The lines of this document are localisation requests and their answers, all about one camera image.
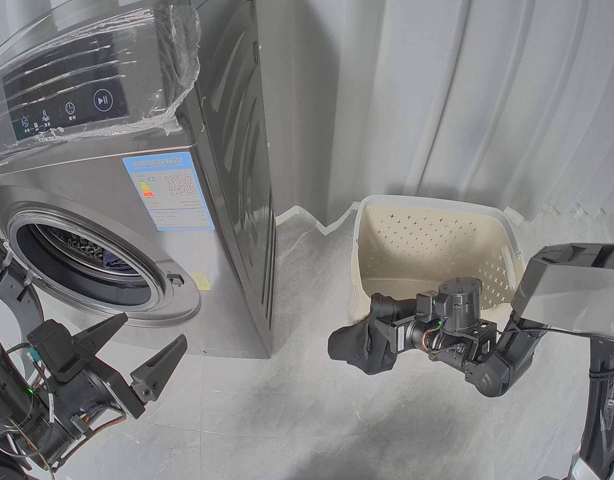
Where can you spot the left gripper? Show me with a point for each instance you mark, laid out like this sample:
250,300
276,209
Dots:
94,390

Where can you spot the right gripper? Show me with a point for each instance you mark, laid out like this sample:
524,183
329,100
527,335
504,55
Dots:
416,335

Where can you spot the black garment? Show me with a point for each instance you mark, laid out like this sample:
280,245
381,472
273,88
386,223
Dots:
354,344

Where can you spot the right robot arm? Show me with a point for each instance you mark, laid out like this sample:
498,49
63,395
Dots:
552,293

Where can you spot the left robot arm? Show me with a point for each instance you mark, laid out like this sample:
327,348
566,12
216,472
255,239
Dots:
17,408

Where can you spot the cream laundry basket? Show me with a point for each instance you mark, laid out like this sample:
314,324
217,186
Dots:
422,248

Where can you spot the washing machine door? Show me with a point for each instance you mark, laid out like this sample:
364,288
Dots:
7,293

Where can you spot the grey washing machine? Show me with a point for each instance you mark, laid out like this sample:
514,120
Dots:
222,178

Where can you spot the blue garment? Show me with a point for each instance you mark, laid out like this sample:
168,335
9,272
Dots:
116,263

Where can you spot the white curtain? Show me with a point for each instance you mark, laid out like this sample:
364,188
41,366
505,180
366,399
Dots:
487,78

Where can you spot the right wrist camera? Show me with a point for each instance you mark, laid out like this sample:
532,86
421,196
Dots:
427,305

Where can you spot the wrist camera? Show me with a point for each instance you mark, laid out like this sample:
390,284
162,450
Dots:
54,345
427,305

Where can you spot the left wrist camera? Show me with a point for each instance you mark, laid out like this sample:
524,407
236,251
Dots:
54,345

